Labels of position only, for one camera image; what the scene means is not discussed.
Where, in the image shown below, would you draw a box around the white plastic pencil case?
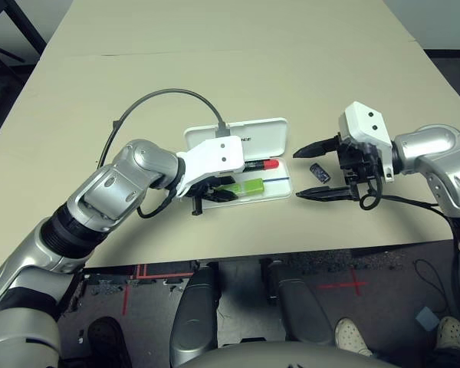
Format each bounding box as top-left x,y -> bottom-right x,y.
183,117 -> 294,210

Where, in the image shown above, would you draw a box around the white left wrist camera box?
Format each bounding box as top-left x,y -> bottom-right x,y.
175,135 -> 246,199

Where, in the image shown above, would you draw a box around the green highlighter pen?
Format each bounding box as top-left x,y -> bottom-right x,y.
224,178 -> 265,197

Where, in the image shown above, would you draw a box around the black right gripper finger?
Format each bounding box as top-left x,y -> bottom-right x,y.
295,186 -> 354,202
293,135 -> 340,159

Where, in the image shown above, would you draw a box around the grey robot right leg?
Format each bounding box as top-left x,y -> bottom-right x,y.
260,258 -> 337,348

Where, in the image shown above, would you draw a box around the long black left arm cable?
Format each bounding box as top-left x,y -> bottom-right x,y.
95,88 -> 232,169

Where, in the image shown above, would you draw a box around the grey robot leg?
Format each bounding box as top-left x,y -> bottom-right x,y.
169,262 -> 220,367
260,258 -> 337,348

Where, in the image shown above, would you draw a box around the black marker with red cap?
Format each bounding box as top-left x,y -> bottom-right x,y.
243,159 -> 280,173

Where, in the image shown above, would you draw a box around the grey robot torso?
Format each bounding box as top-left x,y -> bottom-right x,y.
179,340 -> 399,368

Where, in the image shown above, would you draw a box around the white perforated shoe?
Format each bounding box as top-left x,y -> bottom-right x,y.
335,317 -> 375,357
435,316 -> 460,353

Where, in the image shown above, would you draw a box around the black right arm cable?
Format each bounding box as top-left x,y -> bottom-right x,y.
358,179 -> 452,220

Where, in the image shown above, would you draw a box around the small blue-grey box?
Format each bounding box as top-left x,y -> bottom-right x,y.
414,306 -> 440,330

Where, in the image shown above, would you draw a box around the short black left wrist cable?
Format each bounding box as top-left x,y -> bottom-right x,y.
136,187 -> 177,219

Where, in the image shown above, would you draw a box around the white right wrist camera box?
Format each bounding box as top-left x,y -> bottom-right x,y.
337,101 -> 395,183

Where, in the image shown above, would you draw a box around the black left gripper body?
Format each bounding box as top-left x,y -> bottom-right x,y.
183,175 -> 235,216

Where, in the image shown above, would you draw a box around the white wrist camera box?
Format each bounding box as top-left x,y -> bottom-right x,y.
175,135 -> 246,199
337,101 -> 395,183

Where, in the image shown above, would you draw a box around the black metal frame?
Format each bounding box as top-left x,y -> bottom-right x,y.
0,0 -> 47,58

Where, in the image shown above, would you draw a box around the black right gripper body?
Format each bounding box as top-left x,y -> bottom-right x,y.
337,132 -> 385,202

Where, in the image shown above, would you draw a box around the red tape lines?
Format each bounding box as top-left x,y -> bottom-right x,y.
121,263 -> 196,315

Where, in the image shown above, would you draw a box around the thin black floor cable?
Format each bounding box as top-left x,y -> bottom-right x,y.
413,258 -> 455,319

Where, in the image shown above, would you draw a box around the grey robot left leg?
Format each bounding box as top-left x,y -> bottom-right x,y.
169,262 -> 220,367

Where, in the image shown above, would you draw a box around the black shoe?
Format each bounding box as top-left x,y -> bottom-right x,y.
87,316 -> 133,368

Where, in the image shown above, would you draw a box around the red tape cross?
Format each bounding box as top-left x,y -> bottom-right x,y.
317,268 -> 369,296

